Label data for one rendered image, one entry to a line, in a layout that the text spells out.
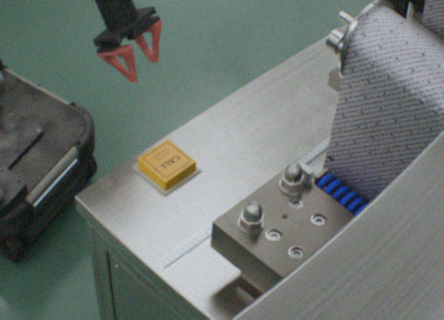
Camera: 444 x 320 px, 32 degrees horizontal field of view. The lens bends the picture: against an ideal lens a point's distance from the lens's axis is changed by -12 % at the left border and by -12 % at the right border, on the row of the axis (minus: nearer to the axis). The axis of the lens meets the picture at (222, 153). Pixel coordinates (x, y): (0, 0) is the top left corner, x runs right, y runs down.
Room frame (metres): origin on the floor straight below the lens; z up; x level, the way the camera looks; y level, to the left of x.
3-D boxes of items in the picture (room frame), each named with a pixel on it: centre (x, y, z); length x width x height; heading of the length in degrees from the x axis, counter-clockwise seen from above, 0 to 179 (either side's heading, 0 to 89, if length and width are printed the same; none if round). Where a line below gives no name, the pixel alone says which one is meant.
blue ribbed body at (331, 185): (0.77, -0.23, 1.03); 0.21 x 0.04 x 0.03; 50
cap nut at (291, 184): (0.82, -0.10, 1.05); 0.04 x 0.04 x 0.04
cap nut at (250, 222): (0.74, -0.05, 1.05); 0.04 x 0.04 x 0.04
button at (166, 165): (0.94, 0.09, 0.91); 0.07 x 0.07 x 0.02; 50
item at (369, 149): (0.79, -0.24, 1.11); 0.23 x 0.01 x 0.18; 50
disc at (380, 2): (0.92, -0.19, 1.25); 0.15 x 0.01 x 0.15; 140
